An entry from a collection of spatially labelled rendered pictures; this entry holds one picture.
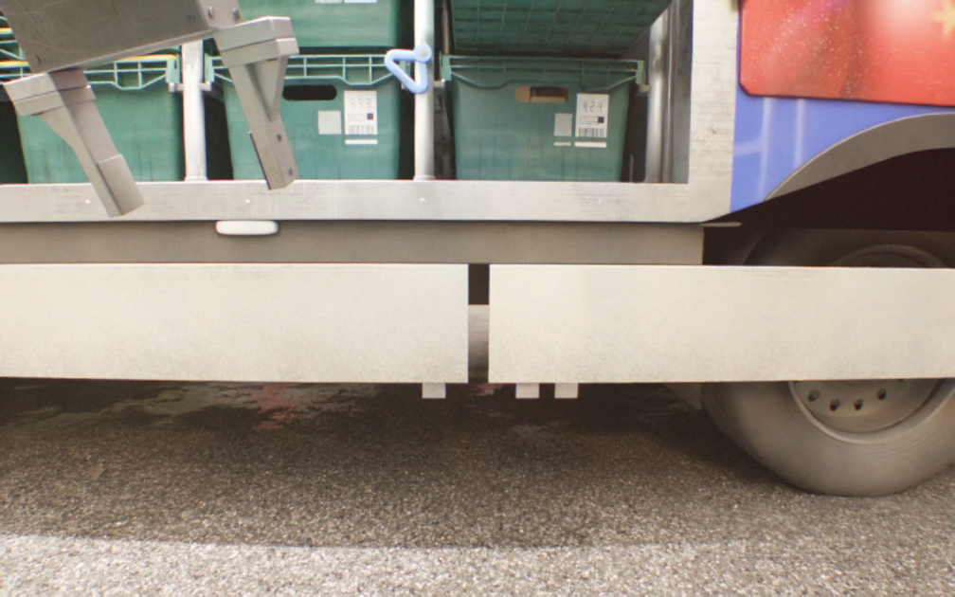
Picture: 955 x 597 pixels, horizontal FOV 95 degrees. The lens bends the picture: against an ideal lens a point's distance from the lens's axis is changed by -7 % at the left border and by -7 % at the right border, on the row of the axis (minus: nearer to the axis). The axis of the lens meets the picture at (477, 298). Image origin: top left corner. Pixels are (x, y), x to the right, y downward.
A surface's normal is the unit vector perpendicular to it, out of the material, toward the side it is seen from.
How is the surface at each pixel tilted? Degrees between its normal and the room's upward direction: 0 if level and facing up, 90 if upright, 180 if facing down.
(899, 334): 90
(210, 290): 90
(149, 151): 94
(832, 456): 73
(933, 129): 90
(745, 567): 0
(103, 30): 113
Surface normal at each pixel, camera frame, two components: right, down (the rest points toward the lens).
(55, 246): 0.01, 0.12
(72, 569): 0.00, -0.99
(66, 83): 0.99, -0.11
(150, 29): -0.04, 0.50
